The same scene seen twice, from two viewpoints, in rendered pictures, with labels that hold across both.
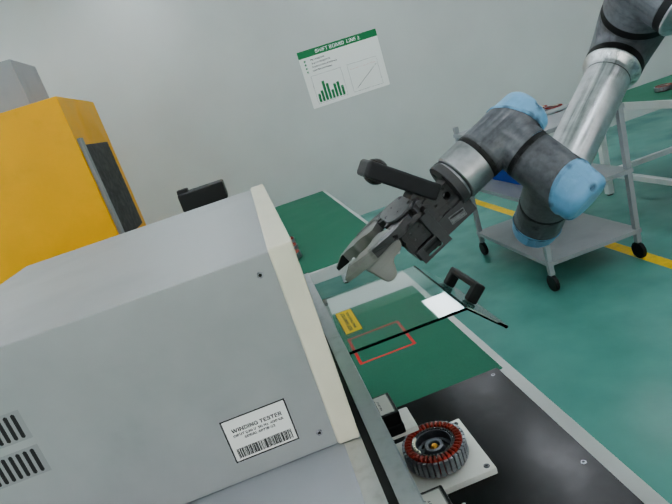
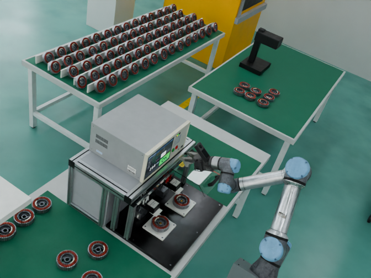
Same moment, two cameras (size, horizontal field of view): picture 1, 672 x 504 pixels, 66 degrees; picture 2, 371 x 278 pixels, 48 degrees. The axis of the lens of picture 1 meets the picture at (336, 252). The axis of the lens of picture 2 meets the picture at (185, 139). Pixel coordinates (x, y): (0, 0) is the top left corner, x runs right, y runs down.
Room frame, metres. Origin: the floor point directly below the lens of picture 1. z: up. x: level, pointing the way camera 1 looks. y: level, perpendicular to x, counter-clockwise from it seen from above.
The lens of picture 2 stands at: (-0.92, -0.90, 2.73)
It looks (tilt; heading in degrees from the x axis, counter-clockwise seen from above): 37 degrees down; 29
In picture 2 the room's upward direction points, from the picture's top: 15 degrees clockwise
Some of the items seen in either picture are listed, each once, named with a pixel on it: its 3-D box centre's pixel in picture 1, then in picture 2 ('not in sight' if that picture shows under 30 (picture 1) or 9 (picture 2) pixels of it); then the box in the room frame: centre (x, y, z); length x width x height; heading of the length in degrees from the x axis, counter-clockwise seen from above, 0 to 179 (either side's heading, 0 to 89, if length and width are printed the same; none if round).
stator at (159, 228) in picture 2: not in sight; (160, 223); (0.52, -0.08, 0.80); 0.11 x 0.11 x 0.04
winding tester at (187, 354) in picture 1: (152, 329); (140, 135); (0.62, 0.25, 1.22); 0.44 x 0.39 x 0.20; 6
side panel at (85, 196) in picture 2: not in sight; (87, 196); (0.28, 0.29, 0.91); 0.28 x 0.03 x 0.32; 96
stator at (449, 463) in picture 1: (434, 448); (181, 201); (0.76, -0.06, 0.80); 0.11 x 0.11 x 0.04
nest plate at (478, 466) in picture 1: (438, 459); (180, 203); (0.76, -0.06, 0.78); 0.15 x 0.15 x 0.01; 6
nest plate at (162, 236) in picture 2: not in sight; (159, 226); (0.52, -0.08, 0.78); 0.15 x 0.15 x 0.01; 6
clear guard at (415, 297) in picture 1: (385, 320); (192, 169); (0.82, -0.05, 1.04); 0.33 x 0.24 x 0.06; 96
